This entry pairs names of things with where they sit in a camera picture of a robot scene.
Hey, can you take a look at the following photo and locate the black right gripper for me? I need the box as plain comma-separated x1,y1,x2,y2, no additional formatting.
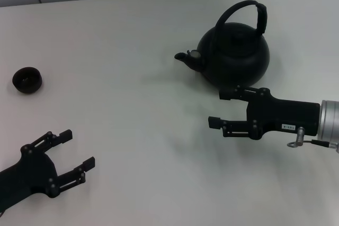
208,85,322,141

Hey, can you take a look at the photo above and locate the black cable with metal plug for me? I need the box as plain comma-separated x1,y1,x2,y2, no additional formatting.
286,126,339,149

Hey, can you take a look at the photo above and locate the black round teapot with handle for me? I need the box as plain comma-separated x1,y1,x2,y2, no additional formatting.
174,0,271,89

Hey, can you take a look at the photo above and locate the small black teacup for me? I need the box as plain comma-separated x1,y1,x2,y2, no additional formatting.
12,67,44,95

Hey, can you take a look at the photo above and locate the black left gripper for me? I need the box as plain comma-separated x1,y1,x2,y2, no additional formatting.
0,129,96,212

